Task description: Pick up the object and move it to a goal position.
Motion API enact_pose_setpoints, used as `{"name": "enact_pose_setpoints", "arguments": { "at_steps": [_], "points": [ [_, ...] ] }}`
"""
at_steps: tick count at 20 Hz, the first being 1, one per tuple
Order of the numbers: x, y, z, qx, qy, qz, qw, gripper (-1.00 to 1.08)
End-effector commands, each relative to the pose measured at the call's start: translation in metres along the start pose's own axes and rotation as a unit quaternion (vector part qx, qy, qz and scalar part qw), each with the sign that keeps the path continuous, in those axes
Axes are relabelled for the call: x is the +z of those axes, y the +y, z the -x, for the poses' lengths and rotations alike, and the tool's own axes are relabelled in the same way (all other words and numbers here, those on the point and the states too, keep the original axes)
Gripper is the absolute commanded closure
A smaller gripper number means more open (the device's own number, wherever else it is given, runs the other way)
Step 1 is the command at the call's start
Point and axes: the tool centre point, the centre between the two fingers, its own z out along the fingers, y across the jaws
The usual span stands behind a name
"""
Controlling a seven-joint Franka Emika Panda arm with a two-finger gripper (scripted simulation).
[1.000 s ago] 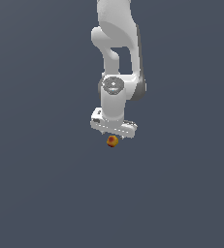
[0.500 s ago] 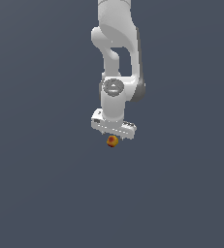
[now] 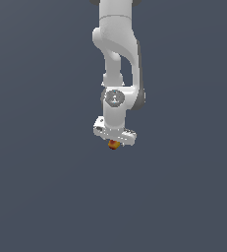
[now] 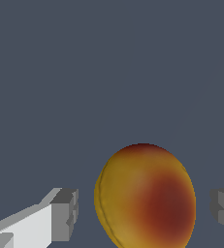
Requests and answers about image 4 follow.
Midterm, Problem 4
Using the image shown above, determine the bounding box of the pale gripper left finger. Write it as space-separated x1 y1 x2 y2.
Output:
0 187 80 248

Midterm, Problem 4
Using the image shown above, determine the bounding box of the yellow red peach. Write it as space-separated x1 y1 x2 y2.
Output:
93 142 197 248

